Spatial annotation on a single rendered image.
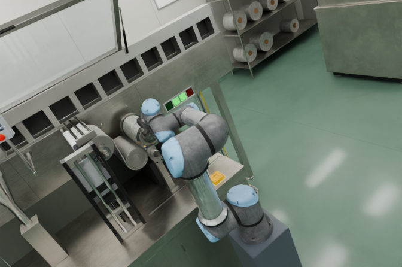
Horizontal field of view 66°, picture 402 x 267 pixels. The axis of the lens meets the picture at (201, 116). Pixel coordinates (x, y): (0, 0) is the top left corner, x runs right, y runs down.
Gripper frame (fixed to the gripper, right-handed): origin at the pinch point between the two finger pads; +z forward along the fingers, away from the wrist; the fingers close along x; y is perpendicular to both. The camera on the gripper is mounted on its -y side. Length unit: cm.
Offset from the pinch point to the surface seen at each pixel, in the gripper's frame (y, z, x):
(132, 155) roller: -2.0, 7.8, 12.6
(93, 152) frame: 4.7, -15.3, 29.1
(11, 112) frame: 52, 5, 49
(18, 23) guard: 56, -47, 25
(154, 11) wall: 189, 194, -158
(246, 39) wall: 105, 265, -298
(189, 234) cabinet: -53, 16, 13
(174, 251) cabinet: -55, 17, 24
